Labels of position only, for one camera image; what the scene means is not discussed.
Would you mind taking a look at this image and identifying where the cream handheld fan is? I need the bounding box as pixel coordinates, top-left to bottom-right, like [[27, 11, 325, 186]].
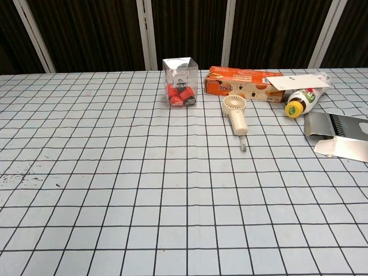
[[221, 94, 249, 136]]

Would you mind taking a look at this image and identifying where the clear plastic capsule box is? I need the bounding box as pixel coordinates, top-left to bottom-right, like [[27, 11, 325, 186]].
[[162, 56, 200, 108]]

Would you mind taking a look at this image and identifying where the checkered light blue tablecloth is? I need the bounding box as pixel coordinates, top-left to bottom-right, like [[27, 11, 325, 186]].
[[0, 68, 368, 276]]

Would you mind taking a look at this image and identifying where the orange biscuit carton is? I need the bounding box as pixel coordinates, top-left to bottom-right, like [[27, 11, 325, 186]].
[[204, 66, 287, 104]]

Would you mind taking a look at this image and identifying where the yellow-capped plastic bottle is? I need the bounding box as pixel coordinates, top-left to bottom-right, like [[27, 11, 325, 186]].
[[284, 71, 332, 119]]

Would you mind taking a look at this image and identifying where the white paper card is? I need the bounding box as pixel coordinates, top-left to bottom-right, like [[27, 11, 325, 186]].
[[265, 74, 331, 92]]

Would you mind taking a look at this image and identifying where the silver opened cardboard package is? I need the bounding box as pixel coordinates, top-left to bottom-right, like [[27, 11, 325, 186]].
[[304, 111, 368, 163]]

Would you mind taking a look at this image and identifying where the dark brown curtain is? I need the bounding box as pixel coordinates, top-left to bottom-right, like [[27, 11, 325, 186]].
[[0, 0, 368, 75]]

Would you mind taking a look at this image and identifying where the white partition frame post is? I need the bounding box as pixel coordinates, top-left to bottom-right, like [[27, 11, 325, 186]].
[[136, 0, 159, 71], [12, 0, 57, 74], [220, 0, 237, 67], [306, 0, 342, 69]]

